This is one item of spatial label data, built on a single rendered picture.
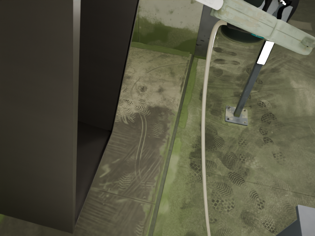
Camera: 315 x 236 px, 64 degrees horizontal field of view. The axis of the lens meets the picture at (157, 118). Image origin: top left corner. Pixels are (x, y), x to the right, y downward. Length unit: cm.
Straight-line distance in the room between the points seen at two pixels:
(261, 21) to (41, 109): 50
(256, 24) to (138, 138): 155
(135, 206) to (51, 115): 129
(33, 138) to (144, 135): 147
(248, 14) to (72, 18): 37
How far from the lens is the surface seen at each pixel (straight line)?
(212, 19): 275
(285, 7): 74
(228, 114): 237
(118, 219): 172
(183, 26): 281
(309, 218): 129
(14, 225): 187
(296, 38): 72
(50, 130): 59
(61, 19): 38
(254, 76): 208
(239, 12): 59
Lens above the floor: 166
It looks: 48 degrees down
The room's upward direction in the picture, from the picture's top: 5 degrees clockwise
